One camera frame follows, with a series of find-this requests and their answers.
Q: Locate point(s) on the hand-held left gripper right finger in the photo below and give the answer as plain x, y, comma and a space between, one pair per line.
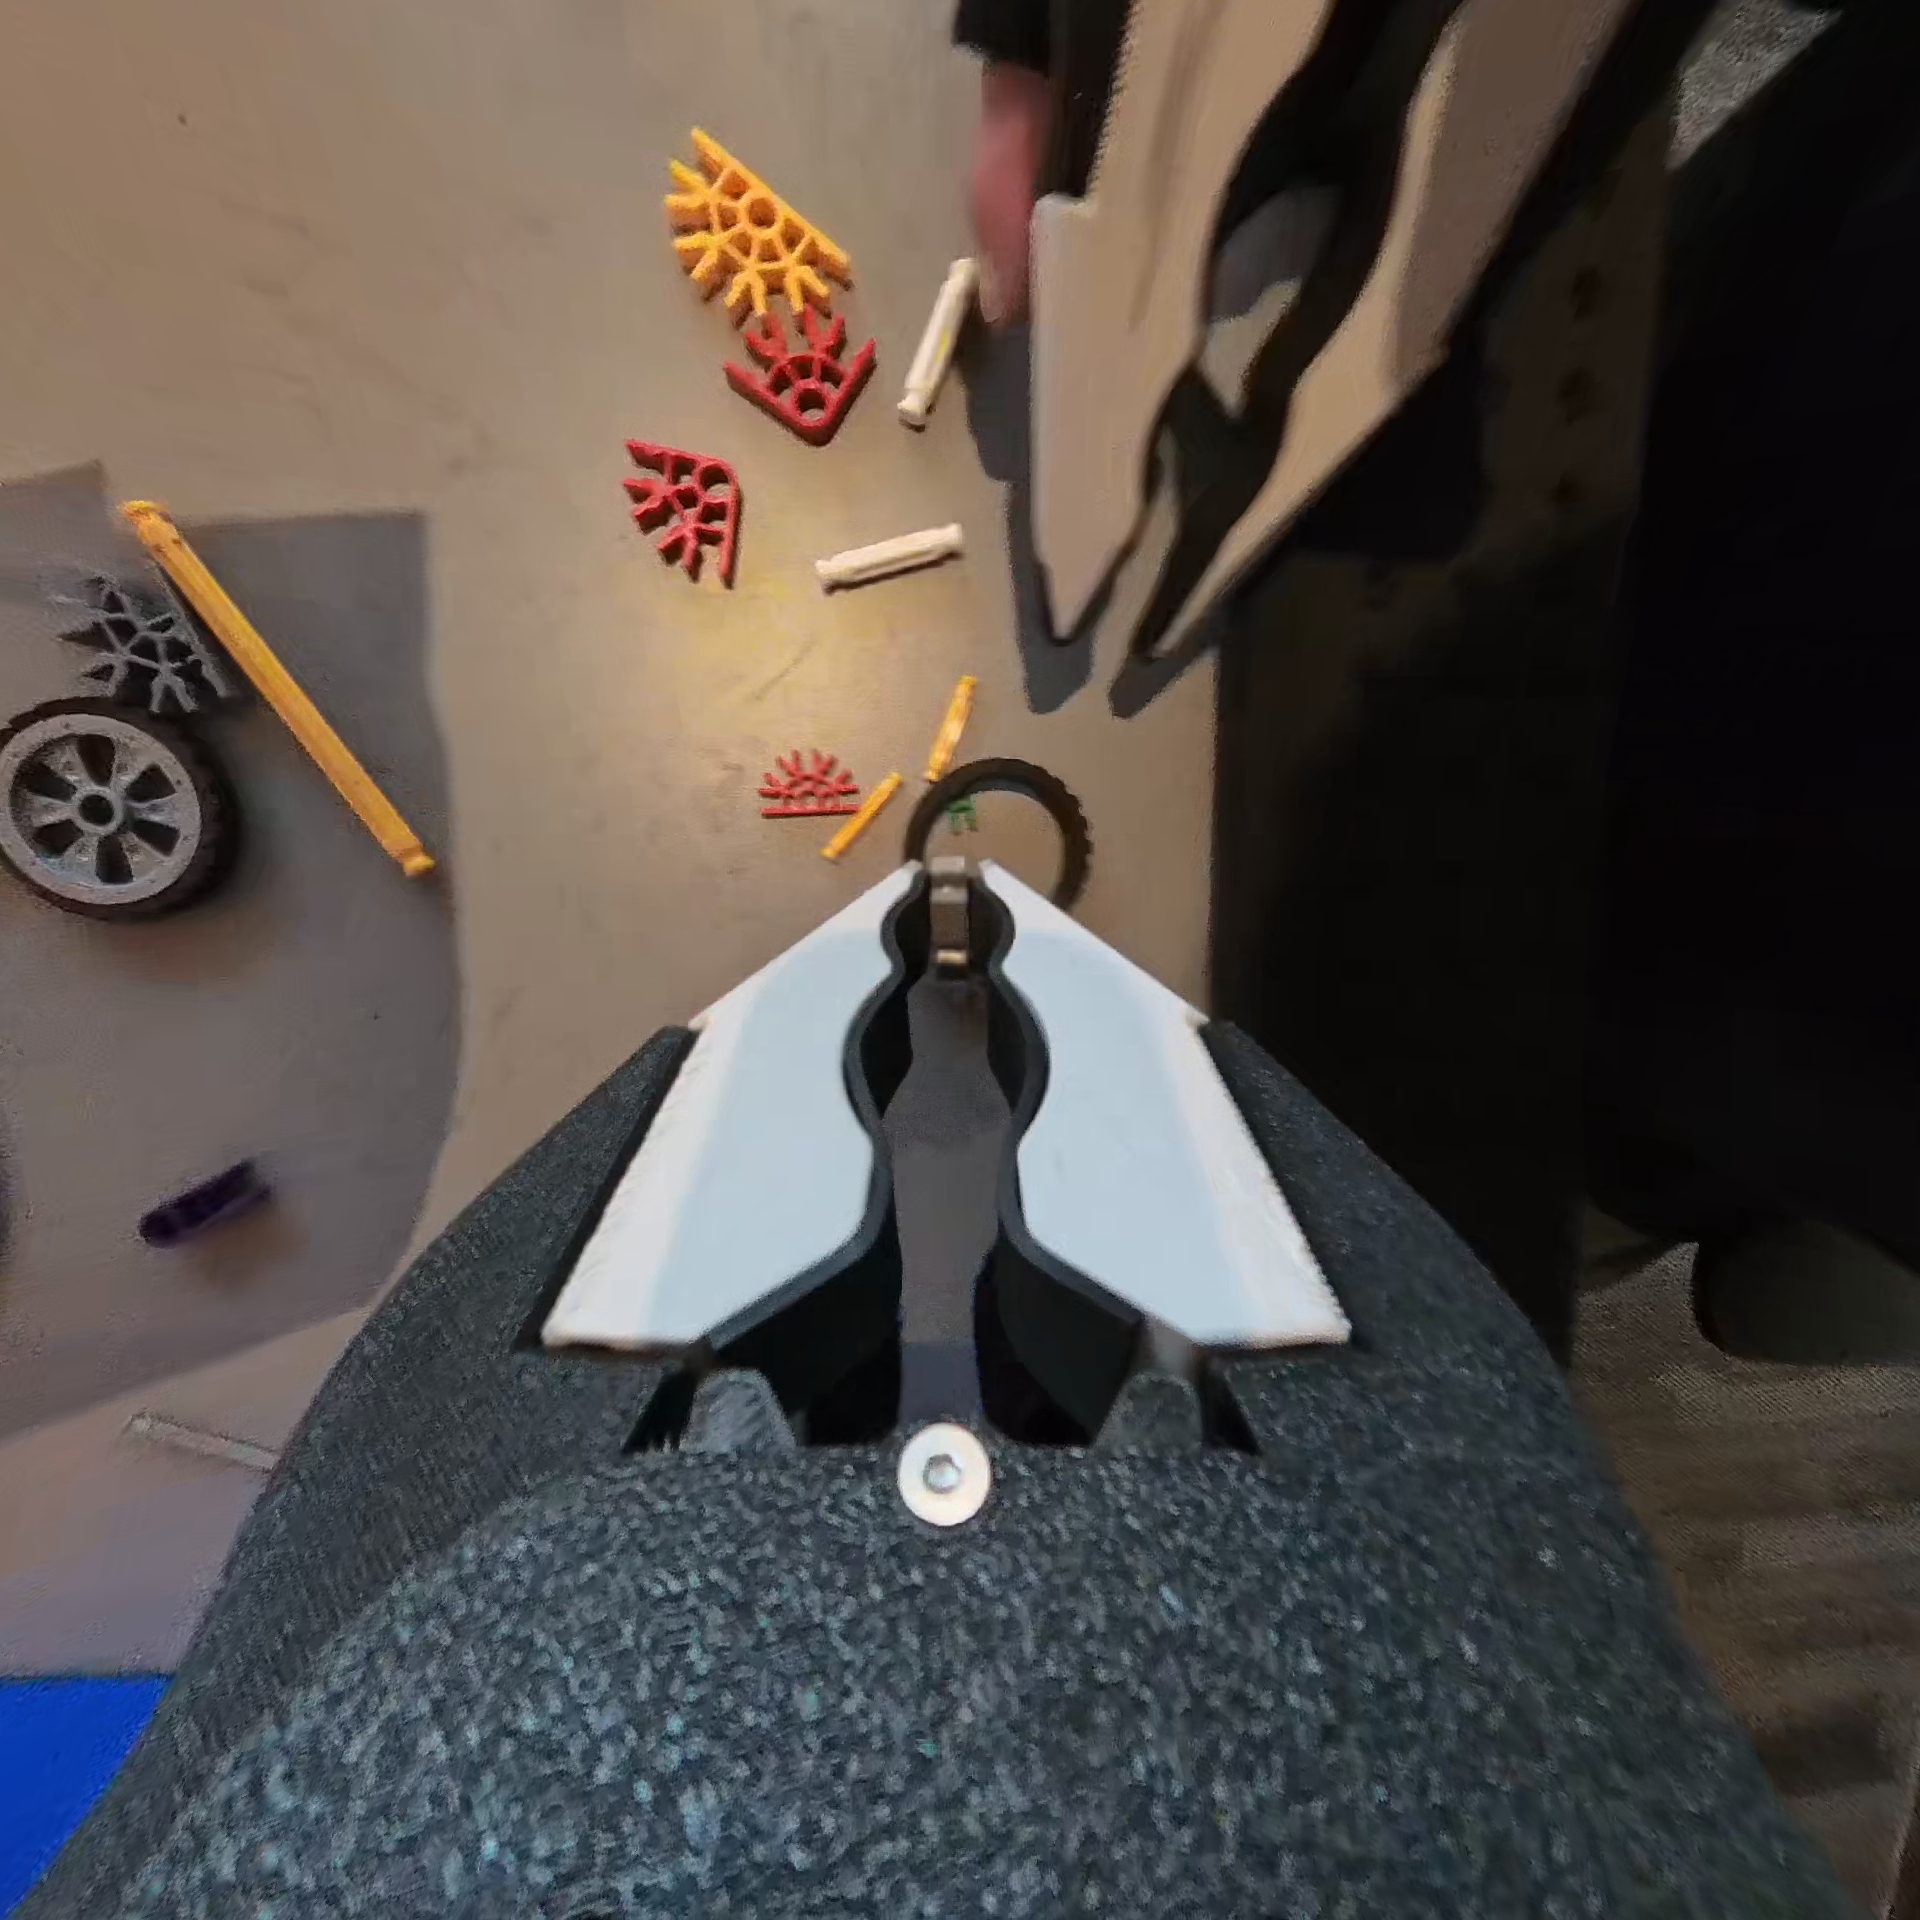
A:
1169, 1172

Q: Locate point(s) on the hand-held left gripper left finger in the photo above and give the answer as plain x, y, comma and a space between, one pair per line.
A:
732, 1172

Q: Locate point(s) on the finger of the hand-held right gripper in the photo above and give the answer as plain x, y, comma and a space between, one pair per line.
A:
1125, 296
1502, 192

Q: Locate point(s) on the blue plastic bin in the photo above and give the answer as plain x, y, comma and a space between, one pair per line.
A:
60, 1785

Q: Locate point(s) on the person's right hand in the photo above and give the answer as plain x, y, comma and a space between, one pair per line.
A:
1007, 192

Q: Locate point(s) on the short white toy rod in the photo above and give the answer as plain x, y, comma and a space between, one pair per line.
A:
936, 346
890, 555

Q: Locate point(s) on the red fan connector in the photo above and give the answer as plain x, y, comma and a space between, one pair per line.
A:
805, 792
689, 510
801, 392

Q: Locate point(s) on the yellow fan connector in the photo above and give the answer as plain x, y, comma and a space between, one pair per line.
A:
758, 230

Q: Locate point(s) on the black toy tyre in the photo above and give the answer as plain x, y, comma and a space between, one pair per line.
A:
1067, 817

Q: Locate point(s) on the black perforated tray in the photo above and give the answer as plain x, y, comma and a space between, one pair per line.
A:
1502, 900

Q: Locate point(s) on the purple clip connector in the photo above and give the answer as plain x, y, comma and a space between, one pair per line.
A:
205, 1203

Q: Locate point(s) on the thin grey toy rod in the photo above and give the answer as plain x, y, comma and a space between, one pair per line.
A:
205, 1446

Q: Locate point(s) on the grey toy wheel with tyre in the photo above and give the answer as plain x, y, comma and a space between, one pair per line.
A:
214, 817

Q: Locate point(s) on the long yellow toy rod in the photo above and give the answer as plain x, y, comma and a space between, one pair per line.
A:
278, 693

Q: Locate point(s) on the grey snowflake connector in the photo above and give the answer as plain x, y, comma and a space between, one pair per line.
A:
140, 646

